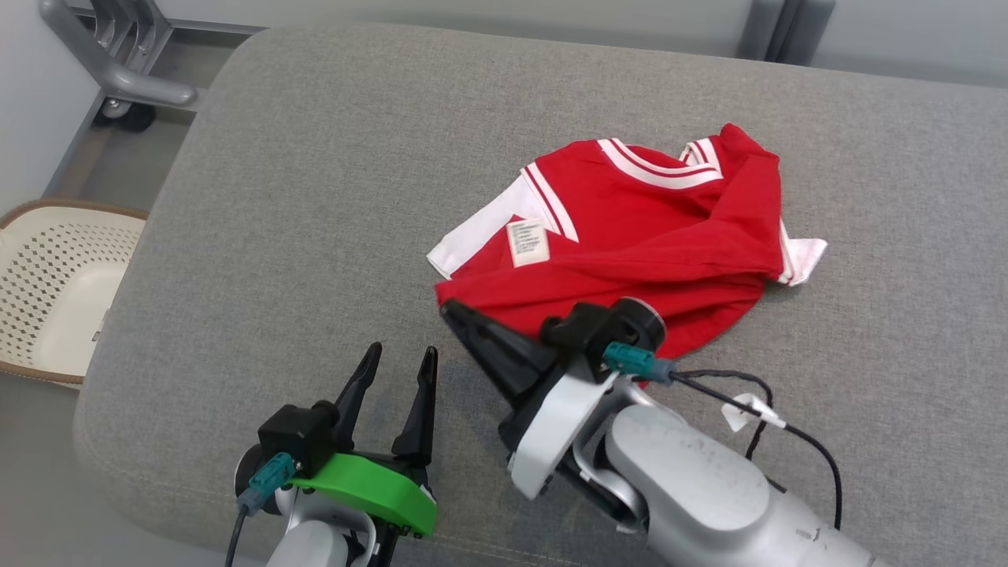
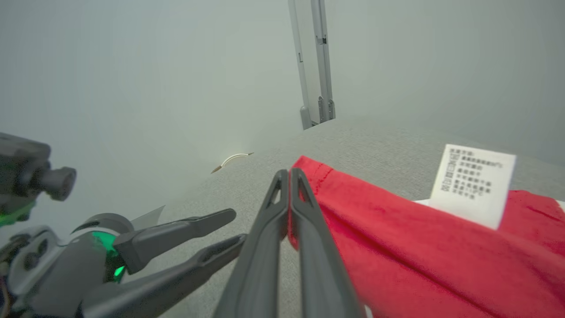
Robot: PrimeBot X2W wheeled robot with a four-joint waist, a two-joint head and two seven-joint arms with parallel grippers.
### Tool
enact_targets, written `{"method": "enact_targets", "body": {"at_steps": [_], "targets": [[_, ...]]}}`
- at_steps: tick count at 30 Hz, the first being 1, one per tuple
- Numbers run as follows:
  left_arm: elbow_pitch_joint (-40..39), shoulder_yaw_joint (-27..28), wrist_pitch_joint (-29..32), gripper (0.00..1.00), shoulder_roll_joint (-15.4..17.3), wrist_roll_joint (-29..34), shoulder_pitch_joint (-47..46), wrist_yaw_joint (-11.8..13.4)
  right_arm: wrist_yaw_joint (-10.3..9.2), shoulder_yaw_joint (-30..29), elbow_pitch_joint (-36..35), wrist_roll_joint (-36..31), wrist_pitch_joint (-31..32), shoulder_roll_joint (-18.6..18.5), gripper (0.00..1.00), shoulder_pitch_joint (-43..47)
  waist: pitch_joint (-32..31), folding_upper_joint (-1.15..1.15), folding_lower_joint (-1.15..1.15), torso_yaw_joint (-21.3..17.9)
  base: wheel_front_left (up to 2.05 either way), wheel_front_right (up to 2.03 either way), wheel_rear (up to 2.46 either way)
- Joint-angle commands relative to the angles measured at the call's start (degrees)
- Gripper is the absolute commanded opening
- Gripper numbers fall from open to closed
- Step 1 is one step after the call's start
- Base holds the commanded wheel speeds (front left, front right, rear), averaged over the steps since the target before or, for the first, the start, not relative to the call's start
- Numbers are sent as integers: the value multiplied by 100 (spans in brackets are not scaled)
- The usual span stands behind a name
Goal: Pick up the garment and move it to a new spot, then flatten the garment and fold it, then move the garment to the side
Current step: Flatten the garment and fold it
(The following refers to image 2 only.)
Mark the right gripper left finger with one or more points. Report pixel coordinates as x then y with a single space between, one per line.
260 247

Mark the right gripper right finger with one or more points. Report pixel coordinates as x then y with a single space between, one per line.
318 265

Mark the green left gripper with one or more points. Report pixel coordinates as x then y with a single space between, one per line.
57 274

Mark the red white basketball jersey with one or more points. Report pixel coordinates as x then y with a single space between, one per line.
419 256

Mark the small white curved strip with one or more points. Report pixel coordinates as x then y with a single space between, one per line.
231 158

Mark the grey fabric sofa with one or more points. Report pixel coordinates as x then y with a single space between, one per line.
362 150

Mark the grey metal stand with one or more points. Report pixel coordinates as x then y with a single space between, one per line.
324 66

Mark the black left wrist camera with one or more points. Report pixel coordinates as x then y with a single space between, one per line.
26 172

